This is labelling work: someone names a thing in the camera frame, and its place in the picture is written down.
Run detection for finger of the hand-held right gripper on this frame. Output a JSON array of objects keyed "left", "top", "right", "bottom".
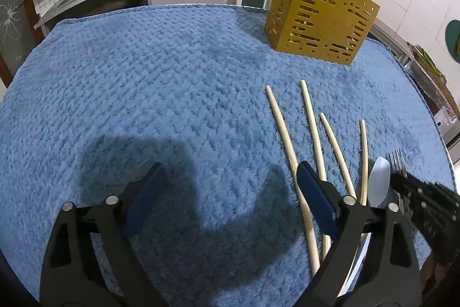
[{"left": 390, "top": 172, "right": 460, "bottom": 212}]

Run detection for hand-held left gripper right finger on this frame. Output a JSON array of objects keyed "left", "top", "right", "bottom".
[{"left": 295, "top": 160, "right": 422, "bottom": 307}]

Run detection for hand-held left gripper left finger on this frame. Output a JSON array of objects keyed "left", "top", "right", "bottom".
[{"left": 39, "top": 162, "right": 169, "bottom": 307}]

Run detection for metal fork with green handle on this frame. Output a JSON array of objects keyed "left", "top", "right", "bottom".
[{"left": 387, "top": 148, "right": 408, "bottom": 214}]

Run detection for wooden chopstick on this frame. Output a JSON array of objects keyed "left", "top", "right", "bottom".
[
  {"left": 265, "top": 85, "right": 321, "bottom": 277},
  {"left": 300, "top": 80, "right": 332, "bottom": 259},
  {"left": 319, "top": 112, "right": 358, "bottom": 203},
  {"left": 359, "top": 119, "right": 369, "bottom": 206}
]

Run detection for yellow perforated utensil holder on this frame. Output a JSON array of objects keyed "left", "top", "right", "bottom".
[{"left": 264, "top": 0, "right": 382, "bottom": 67}]

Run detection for person's right forearm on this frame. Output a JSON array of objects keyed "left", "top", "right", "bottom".
[{"left": 420, "top": 249, "right": 451, "bottom": 293}]

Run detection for side table with plastic cover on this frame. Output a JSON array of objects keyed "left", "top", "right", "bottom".
[{"left": 404, "top": 41, "right": 460, "bottom": 146}]

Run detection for blue knitted blanket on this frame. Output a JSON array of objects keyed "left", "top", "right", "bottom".
[{"left": 0, "top": 3, "right": 457, "bottom": 307}]

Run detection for green vegetables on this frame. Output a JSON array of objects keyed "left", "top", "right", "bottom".
[{"left": 413, "top": 44, "right": 442, "bottom": 75}]

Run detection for green round board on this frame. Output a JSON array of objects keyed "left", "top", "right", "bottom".
[{"left": 445, "top": 19, "right": 460, "bottom": 64}]

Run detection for brown framed glass door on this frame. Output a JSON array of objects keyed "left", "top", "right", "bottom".
[{"left": 0, "top": 0, "right": 44, "bottom": 88}]

